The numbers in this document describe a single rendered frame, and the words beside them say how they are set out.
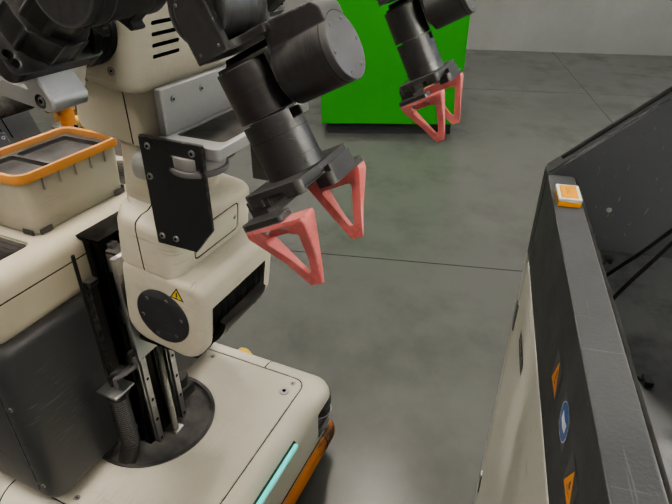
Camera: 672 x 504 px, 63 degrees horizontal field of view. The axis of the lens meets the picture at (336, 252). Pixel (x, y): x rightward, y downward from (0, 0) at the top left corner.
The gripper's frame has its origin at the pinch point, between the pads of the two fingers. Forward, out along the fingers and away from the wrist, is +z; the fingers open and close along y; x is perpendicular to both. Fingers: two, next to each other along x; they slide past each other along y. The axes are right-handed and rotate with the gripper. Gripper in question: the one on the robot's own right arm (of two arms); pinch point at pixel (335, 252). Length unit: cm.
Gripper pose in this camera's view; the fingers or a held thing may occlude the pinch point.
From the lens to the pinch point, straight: 54.4
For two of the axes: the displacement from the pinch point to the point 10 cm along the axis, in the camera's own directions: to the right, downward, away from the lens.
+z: 4.1, 8.6, 3.0
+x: -8.1, 2.0, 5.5
